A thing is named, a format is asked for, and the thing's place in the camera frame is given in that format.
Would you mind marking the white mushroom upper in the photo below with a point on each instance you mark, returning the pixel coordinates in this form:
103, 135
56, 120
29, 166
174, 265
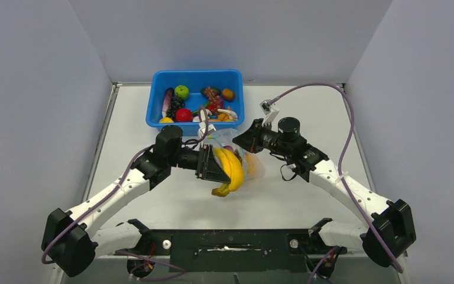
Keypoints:
201, 115

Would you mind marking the dark green avocado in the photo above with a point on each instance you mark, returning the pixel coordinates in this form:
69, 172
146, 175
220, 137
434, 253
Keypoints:
210, 92

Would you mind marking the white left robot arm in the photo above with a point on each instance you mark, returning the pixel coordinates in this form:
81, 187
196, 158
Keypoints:
73, 239

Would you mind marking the yellow banana bunch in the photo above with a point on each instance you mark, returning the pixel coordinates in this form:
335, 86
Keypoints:
232, 166

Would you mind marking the dark black grape bunch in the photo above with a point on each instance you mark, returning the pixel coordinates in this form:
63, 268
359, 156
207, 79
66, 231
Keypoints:
176, 103

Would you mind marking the brown kiwi fruit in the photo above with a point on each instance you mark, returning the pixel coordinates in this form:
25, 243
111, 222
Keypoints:
228, 95

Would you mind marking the aluminium frame rail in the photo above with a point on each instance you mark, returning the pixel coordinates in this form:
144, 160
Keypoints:
56, 273

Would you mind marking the blue plastic bin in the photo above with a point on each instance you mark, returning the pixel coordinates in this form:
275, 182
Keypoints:
196, 80

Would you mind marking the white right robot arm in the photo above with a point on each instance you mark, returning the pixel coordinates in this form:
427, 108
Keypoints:
387, 229

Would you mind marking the clear zip top bag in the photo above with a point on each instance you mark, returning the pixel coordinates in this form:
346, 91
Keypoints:
223, 137

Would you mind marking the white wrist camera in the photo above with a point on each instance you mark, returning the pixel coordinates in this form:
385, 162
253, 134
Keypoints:
205, 129
270, 110

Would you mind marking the red apple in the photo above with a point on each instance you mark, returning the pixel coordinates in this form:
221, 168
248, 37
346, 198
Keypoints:
183, 115

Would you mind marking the white mushroom lower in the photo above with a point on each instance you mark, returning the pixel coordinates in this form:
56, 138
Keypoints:
233, 115

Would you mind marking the red grape bunch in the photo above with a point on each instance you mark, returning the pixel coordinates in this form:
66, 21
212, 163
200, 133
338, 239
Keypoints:
214, 103

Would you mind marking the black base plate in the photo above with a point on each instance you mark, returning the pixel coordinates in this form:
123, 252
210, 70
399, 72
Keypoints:
218, 251

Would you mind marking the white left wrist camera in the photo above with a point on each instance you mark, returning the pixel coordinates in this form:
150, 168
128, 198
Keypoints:
205, 129

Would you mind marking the white mushroom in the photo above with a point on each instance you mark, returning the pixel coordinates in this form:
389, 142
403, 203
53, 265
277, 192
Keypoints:
201, 115
233, 115

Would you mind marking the yellow bell pepper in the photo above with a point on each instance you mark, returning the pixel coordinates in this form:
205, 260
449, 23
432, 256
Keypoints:
252, 166

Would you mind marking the yellow lemon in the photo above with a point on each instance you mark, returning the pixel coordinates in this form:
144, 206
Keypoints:
166, 120

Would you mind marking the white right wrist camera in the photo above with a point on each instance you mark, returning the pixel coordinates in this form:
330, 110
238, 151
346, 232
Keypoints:
270, 110

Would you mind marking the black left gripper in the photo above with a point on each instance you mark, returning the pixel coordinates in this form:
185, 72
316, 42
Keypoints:
209, 168

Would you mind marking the purple eggplant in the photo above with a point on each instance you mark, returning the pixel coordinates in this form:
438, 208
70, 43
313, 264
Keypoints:
169, 93

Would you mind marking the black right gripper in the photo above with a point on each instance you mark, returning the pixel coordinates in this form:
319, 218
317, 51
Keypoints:
250, 140

